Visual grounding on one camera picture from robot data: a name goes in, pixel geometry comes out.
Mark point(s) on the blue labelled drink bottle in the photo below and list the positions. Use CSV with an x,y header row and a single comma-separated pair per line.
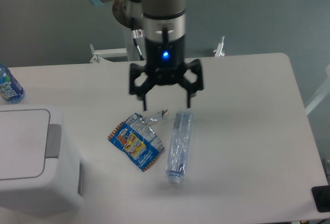
x,y
11,90

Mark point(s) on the white stand leg with bolt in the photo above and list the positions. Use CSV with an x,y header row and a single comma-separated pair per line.
x,y
219,51

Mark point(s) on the blue snack wrapper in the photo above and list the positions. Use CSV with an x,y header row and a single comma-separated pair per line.
x,y
138,140

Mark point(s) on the black device at table edge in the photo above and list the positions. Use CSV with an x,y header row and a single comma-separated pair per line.
x,y
321,198

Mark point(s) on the white trash can lid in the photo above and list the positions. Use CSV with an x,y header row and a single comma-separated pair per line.
x,y
28,138

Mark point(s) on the white frame bar right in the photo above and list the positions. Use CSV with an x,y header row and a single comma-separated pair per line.
x,y
321,92

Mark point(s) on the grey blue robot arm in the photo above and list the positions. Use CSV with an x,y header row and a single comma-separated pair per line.
x,y
164,25

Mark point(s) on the white trash can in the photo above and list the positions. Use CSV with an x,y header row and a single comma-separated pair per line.
x,y
58,188

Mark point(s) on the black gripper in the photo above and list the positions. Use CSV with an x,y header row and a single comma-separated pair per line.
x,y
165,66

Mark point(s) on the crushed clear plastic bottle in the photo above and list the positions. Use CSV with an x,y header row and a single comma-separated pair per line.
x,y
179,148

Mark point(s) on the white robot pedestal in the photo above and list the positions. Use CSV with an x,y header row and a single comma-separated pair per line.
x,y
134,49

